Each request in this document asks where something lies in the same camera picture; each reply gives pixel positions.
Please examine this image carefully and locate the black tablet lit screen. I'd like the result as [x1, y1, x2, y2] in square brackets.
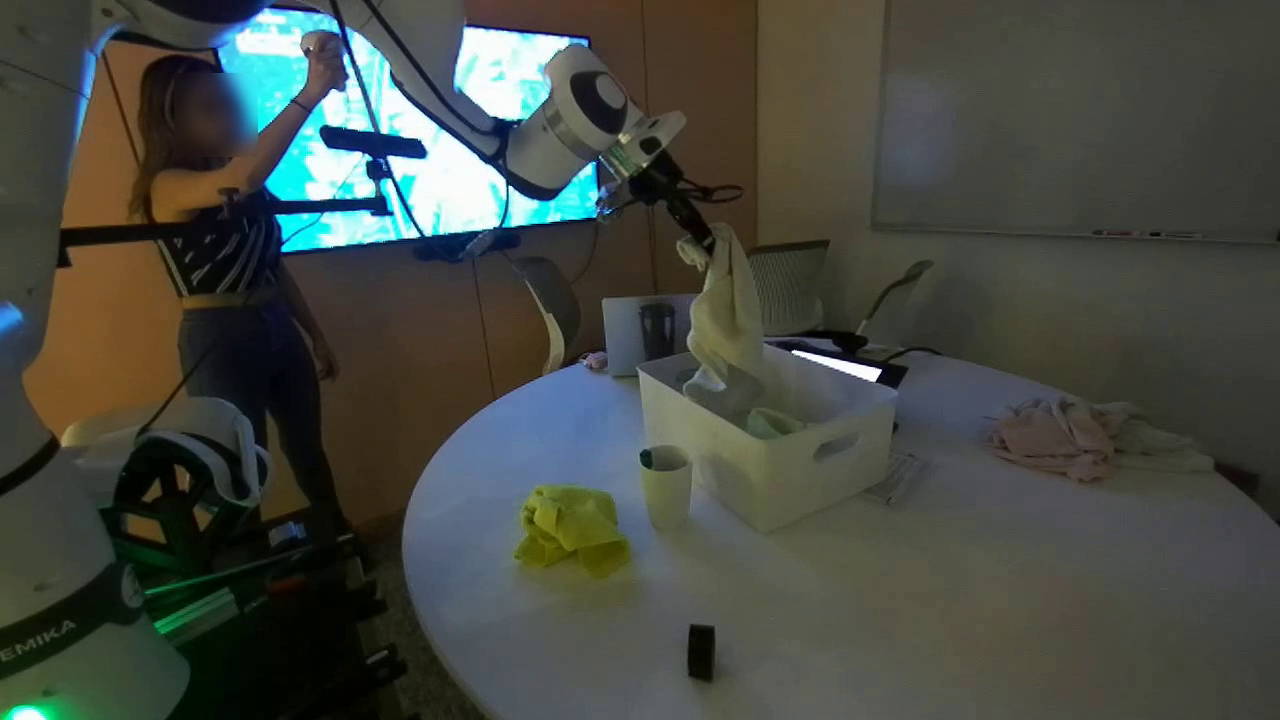
[769, 331, 913, 391]

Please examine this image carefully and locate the person in striped top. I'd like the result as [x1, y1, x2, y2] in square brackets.
[129, 27, 357, 541]

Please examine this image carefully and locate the pink crumpled cloth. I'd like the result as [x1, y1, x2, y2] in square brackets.
[985, 391, 1129, 487]

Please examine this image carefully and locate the white beige towel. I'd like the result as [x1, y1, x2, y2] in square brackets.
[677, 219, 787, 398]

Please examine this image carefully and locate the white waste bin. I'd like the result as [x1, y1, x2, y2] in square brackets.
[595, 289, 702, 380]

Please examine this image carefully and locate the bright yellow towel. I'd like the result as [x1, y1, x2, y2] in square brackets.
[512, 481, 638, 578]

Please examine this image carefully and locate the white plastic storage box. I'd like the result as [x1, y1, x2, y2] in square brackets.
[638, 331, 902, 534]

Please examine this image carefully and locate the white ceramic mug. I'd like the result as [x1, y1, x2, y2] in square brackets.
[638, 440, 702, 534]

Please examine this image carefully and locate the wall television screen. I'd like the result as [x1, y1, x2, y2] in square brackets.
[214, 2, 615, 258]

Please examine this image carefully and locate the white round device black ring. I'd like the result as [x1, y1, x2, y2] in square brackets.
[61, 391, 281, 541]

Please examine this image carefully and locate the black equipment cart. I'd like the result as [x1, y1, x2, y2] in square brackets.
[100, 499, 414, 720]

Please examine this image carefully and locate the white crumpled cloth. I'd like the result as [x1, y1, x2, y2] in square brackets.
[1101, 397, 1222, 481]

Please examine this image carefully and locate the pale yellow-green towel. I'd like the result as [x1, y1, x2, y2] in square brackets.
[742, 403, 813, 445]

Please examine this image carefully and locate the wall whiteboard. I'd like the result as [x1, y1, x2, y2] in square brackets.
[867, 0, 1280, 251]

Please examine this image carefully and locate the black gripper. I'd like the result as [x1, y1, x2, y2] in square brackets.
[622, 126, 728, 258]

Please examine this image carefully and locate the black camera stand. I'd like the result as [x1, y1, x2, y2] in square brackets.
[53, 125, 434, 271]

